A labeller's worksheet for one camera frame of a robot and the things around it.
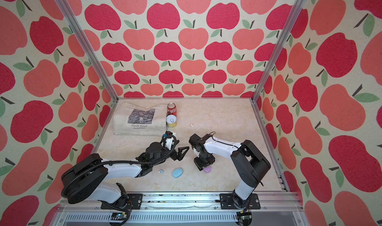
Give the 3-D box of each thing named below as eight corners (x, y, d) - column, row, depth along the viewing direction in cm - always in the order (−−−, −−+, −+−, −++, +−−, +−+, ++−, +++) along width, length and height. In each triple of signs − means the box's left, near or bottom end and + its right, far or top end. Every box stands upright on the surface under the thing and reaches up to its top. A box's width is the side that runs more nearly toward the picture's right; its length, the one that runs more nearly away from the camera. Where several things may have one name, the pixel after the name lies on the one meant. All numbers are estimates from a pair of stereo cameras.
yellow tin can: (166, 128, 106) (165, 123, 101) (167, 119, 111) (166, 114, 106) (176, 128, 106) (175, 123, 101) (177, 119, 111) (176, 114, 106)
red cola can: (168, 118, 110) (166, 108, 101) (169, 112, 114) (167, 102, 105) (176, 118, 110) (175, 109, 101) (177, 112, 114) (175, 102, 105)
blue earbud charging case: (172, 177, 84) (172, 176, 82) (173, 169, 87) (173, 167, 85) (182, 177, 84) (182, 176, 82) (182, 169, 87) (182, 168, 85)
